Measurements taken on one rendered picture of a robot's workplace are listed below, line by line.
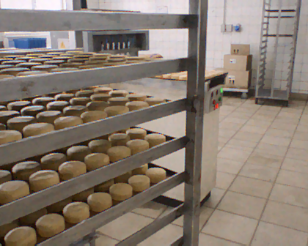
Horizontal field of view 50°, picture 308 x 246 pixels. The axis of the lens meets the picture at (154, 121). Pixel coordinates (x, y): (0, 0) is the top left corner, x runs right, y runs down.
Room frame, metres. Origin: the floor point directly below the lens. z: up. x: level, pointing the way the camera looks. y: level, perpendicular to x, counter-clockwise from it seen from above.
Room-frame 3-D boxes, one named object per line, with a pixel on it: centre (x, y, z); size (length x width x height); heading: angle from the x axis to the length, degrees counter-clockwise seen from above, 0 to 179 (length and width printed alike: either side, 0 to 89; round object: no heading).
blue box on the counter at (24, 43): (5.19, 1.88, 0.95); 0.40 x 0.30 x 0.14; 155
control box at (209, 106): (2.07, -0.37, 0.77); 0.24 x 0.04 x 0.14; 149
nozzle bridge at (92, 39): (2.52, 0.37, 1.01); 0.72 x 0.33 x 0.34; 149
